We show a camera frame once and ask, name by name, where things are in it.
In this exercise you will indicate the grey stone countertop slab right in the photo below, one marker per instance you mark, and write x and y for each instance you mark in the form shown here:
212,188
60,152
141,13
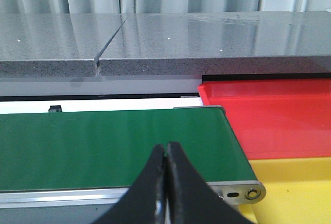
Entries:
195,44

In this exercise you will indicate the red plastic tray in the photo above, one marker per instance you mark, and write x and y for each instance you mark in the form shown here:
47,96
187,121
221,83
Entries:
285,118

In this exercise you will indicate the grey stone countertop slab left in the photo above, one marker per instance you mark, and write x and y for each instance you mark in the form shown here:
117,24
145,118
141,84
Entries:
44,45

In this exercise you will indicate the green conveyor belt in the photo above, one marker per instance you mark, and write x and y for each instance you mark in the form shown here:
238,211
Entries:
107,149

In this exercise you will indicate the small black sensor block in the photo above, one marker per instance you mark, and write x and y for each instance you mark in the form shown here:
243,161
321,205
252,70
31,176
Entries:
55,108

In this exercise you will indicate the grey stone countertop slab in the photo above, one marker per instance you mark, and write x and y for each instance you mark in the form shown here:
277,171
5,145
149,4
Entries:
195,44
44,45

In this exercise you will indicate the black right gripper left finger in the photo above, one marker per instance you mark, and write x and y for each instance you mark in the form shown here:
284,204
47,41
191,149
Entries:
145,200

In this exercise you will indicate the yellow plastic tray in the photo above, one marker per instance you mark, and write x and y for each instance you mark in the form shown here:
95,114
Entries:
298,191

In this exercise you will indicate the aluminium conveyor side rail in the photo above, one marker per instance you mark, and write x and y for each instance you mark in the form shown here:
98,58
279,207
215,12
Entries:
233,192

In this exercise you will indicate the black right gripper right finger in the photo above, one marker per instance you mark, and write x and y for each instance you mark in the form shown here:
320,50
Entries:
191,200

